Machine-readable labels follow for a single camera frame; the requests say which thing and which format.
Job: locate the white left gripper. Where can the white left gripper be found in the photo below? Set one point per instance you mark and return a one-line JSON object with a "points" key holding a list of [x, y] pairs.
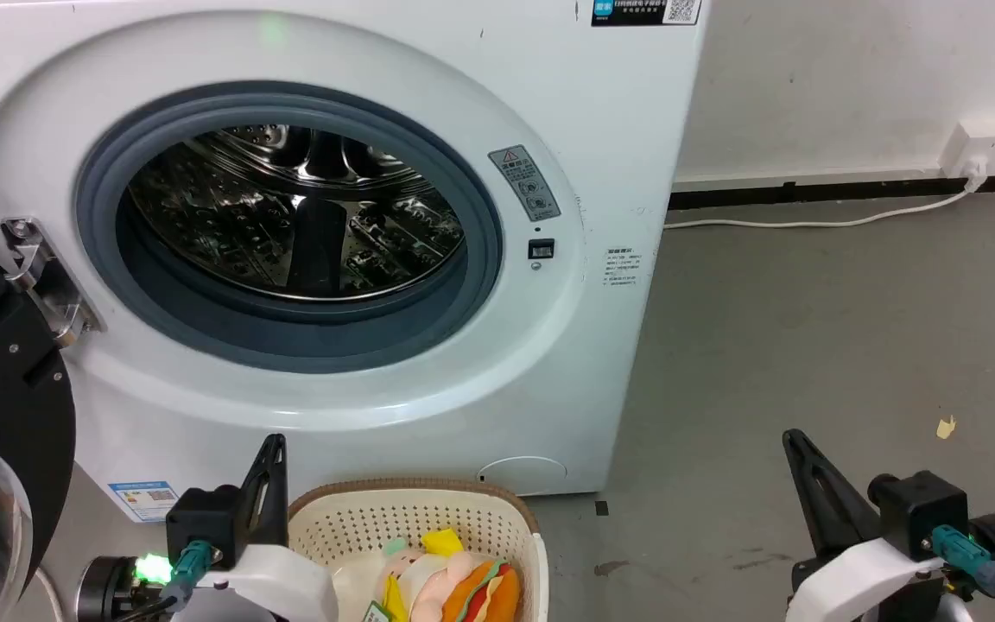
{"points": [[282, 587]]}

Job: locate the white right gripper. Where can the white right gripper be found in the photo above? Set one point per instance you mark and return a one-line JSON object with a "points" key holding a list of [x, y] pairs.
{"points": [[860, 579]]}

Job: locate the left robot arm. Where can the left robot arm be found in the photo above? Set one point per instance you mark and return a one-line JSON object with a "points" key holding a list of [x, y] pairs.
{"points": [[113, 592]]}

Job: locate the steel washing machine drum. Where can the steel washing machine drum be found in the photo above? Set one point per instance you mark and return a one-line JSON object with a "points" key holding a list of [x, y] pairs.
{"points": [[290, 216]]}

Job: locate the white front-load washing machine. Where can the white front-load washing machine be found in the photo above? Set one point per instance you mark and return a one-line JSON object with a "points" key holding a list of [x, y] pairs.
{"points": [[618, 121]]}

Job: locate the cream perforated laundry basket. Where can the cream perforated laundry basket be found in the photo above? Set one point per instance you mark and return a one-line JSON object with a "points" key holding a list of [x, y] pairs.
{"points": [[359, 523]]}

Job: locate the blue energy label sticker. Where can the blue energy label sticker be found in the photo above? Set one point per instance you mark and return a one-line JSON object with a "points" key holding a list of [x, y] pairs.
{"points": [[145, 501]]}

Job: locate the yellowish paper scrap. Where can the yellowish paper scrap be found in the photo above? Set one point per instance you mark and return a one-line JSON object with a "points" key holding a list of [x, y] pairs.
{"points": [[946, 427]]}

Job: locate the pink and white plush toy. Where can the pink and white plush toy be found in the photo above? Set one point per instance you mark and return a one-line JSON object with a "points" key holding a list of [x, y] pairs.
{"points": [[415, 583]]}

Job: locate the orange burger plush toy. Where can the orange burger plush toy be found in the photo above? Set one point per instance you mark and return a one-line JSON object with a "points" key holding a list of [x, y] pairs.
{"points": [[484, 592]]}

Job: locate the black round washer door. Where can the black round washer door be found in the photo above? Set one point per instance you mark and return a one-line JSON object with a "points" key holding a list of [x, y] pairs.
{"points": [[5, 363]]}

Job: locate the chrome door hinge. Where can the chrome door hinge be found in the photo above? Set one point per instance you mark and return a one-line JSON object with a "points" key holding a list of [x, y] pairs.
{"points": [[47, 276]]}

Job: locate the grey rubber door gasket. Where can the grey rubber door gasket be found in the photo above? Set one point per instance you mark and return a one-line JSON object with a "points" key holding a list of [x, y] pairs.
{"points": [[480, 259]]}

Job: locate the grey warning sticker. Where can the grey warning sticker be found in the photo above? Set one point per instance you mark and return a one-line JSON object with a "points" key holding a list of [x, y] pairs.
{"points": [[525, 183]]}

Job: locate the black QR code sticker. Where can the black QR code sticker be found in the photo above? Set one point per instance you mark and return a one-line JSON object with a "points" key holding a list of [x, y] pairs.
{"points": [[636, 12]]}

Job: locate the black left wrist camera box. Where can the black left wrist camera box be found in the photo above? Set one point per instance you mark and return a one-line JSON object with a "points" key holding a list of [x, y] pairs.
{"points": [[204, 523]]}

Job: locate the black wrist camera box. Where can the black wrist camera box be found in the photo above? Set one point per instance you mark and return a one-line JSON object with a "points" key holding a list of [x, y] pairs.
{"points": [[204, 523], [921, 510]]}

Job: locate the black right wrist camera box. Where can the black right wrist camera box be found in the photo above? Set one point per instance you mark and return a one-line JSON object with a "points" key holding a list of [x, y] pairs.
{"points": [[921, 510]]}

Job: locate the white wall power socket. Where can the white wall power socket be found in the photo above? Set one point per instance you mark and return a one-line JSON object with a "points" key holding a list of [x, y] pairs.
{"points": [[981, 142]]}

